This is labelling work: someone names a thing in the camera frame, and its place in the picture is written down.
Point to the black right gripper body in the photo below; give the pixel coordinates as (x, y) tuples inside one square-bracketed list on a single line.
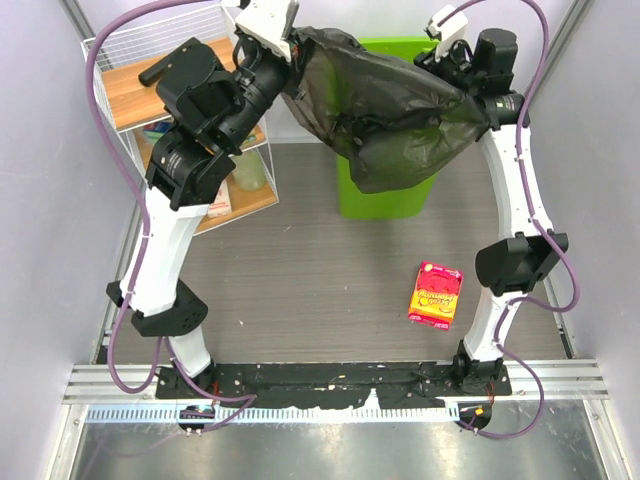
[(454, 68)]

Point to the translucent green bottle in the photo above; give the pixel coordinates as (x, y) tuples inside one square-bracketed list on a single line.
[(249, 173)]

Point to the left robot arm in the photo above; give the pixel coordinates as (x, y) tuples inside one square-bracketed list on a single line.
[(214, 110)]

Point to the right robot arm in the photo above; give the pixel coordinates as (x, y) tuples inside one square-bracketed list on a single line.
[(528, 247)]

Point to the pink orange sponge package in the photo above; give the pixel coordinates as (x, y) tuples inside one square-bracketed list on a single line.
[(435, 296)]

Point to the black trash bag roll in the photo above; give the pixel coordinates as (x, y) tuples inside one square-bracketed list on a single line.
[(154, 72)]

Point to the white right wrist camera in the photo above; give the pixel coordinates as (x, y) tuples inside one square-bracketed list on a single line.
[(446, 27)]

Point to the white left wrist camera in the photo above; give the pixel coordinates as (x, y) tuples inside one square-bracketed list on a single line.
[(270, 22)]

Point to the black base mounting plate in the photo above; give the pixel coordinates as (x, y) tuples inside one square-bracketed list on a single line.
[(343, 385)]

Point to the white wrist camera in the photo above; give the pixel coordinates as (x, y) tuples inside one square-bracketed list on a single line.
[(270, 22), (446, 27)]

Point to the blue green sponge pack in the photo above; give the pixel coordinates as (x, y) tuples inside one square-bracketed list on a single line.
[(152, 132)]

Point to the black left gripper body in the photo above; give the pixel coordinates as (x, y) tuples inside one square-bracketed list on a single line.
[(293, 79)]

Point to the white wire shelf rack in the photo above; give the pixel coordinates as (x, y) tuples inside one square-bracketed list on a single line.
[(129, 106)]

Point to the grey slotted cable duct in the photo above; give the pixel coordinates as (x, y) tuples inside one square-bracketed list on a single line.
[(176, 412)]

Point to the aluminium frame rail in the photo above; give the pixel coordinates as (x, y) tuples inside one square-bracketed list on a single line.
[(93, 384)]

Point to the white red small box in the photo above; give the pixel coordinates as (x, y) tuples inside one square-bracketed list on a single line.
[(221, 206)]

